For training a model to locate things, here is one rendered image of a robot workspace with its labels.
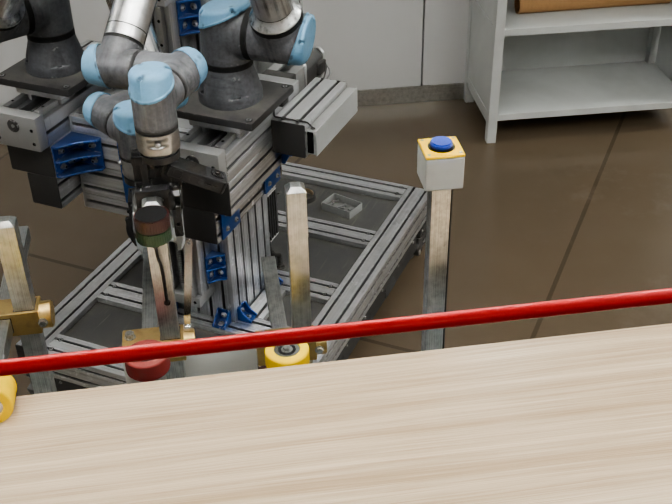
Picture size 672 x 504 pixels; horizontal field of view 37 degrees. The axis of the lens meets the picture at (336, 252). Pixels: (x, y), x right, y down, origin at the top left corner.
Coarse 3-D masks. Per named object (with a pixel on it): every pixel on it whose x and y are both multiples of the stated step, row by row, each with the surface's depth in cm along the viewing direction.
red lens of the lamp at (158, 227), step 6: (168, 216) 168; (138, 222) 166; (156, 222) 166; (162, 222) 167; (168, 222) 168; (138, 228) 167; (144, 228) 167; (150, 228) 166; (156, 228) 167; (162, 228) 167; (144, 234) 167; (150, 234) 167
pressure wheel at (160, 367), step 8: (136, 344) 181; (152, 360) 177; (160, 360) 177; (168, 360) 179; (128, 368) 177; (136, 368) 176; (144, 368) 175; (152, 368) 176; (160, 368) 177; (168, 368) 179; (136, 376) 177; (144, 376) 176; (152, 376) 177; (160, 376) 178
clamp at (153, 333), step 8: (144, 328) 190; (152, 328) 190; (192, 328) 190; (136, 336) 188; (144, 336) 188; (152, 336) 188; (184, 336) 188; (192, 336) 189; (128, 344) 186; (176, 360) 190
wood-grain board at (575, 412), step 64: (128, 384) 173; (192, 384) 172; (256, 384) 172; (320, 384) 172; (384, 384) 172; (448, 384) 171; (512, 384) 171; (576, 384) 171; (640, 384) 170; (0, 448) 160; (64, 448) 160; (128, 448) 160; (192, 448) 160; (256, 448) 160; (320, 448) 159; (384, 448) 159; (448, 448) 159; (512, 448) 159; (576, 448) 158; (640, 448) 158
